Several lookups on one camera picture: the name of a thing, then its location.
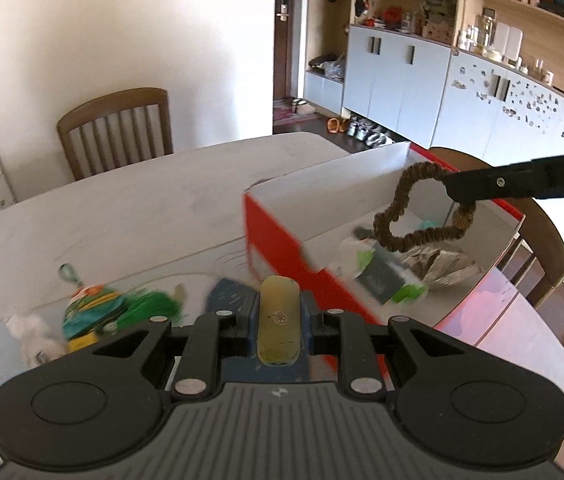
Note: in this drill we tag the white green wrapper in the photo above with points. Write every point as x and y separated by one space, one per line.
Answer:
362 260

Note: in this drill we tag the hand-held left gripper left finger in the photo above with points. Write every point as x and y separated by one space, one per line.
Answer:
249 340

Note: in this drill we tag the wooden slat-back chair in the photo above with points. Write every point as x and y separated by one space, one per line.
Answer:
112 105

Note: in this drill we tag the grey plastic bag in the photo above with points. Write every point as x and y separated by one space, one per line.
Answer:
329 66

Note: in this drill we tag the brown hair scrunchie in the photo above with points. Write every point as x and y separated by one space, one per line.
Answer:
387 220

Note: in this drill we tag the white wooden wall cabinet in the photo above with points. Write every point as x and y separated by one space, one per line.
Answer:
412 75

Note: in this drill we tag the red cardboard box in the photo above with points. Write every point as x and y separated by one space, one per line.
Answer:
282 245

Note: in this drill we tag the white plastic bag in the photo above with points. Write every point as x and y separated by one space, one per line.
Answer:
32 335

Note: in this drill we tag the blue printed table mat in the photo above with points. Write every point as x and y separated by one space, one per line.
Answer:
227 297

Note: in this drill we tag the patterned door rug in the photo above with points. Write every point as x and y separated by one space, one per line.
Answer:
292 117

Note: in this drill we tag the dark grey packet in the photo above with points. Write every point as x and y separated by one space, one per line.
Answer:
379 280

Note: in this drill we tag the silver door lock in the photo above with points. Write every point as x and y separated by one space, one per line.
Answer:
283 7

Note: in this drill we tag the wooden round-back chair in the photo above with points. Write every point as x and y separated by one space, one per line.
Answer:
547 240

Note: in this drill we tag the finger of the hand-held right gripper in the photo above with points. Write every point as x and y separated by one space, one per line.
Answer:
492 185

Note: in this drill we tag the dark wooden door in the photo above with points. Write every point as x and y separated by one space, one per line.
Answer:
284 60

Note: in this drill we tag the small yellow box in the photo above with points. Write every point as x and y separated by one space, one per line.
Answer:
83 343

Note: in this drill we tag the white slippers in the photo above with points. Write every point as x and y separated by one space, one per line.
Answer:
303 106

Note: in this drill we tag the row of shoes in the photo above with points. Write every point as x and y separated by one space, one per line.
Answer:
362 132

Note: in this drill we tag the silver foil wrapper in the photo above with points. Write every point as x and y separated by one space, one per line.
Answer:
442 267

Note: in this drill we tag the pale yellow oblong bar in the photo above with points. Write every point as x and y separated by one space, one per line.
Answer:
278 320

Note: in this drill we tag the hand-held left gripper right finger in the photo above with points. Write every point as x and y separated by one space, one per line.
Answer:
307 335

